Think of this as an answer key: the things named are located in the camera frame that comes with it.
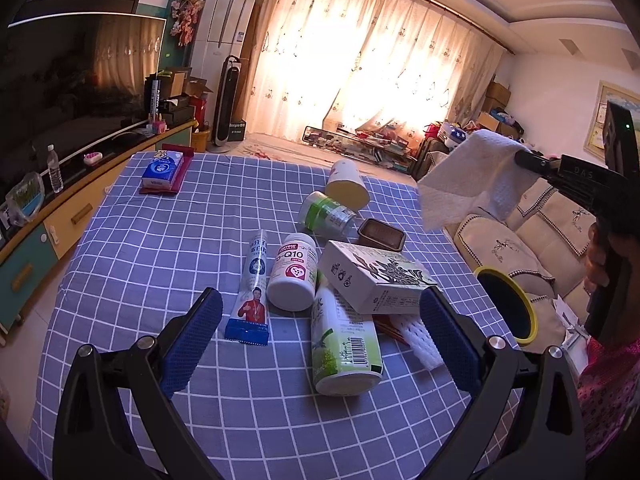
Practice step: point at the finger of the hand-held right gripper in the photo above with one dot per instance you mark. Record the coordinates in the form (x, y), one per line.
(532, 162)

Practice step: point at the blue checked tablecloth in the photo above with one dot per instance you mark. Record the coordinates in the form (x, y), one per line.
(150, 260)

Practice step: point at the person's right hand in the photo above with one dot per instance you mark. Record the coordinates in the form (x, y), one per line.
(595, 260)

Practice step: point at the cluttered glass coffee table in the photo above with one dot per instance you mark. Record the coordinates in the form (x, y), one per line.
(360, 142)

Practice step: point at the open cardboard box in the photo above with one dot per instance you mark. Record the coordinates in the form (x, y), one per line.
(175, 82)

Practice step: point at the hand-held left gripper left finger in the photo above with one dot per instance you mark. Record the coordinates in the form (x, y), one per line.
(192, 340)

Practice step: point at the blue white printed tube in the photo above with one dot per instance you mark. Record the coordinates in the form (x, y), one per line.
(252, 290)

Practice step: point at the pink flower decoration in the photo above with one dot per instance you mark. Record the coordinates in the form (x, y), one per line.
(186, 15)

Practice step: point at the white blue tall box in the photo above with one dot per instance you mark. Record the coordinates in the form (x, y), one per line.
(152, 105)

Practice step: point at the green white plastic jar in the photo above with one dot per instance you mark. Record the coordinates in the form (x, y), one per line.
(327, 212)

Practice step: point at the brown plastic tray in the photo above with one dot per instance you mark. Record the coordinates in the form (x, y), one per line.
(381, 235)

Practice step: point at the beige embroidered curtain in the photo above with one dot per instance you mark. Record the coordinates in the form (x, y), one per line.
(360, 50)

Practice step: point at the framed wall picture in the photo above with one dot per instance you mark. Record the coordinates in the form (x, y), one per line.
(600, 115)

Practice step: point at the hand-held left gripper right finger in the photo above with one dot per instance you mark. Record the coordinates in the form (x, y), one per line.
(447, 340)

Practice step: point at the white bottle red label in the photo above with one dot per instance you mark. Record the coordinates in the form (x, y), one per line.
(294, 275)

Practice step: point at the cardboard boxes by window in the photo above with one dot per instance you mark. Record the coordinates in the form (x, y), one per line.
(497, 105)

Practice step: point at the yellow rimmed dark bin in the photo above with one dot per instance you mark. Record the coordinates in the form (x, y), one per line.
(515, 310)

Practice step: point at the clear water bottle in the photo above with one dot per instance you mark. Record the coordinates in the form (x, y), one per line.
(55, 170)

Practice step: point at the teal yellow television cabinet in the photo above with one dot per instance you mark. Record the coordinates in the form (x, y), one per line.
(60, 220)

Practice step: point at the white paper towel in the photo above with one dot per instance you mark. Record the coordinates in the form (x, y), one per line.
(465, 180)

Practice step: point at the black tower fan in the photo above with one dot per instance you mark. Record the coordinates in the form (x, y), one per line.
(225, 105)

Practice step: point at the white bottle green label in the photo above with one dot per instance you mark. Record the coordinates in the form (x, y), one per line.
(342, 345)

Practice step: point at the large flat television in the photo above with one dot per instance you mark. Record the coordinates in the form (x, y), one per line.
(60, 75)

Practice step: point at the red thin sticks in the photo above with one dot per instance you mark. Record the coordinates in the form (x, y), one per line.
(389, 329)

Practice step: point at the beige sofa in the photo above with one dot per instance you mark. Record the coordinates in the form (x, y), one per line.
(505, 250)

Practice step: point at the white paper cup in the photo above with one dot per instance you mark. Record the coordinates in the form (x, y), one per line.
(345, 187)

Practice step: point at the white box leaf print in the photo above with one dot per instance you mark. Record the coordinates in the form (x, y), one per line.
(370, 275)

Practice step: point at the blue tissue pack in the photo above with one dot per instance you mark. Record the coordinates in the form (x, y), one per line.
(161, 170)

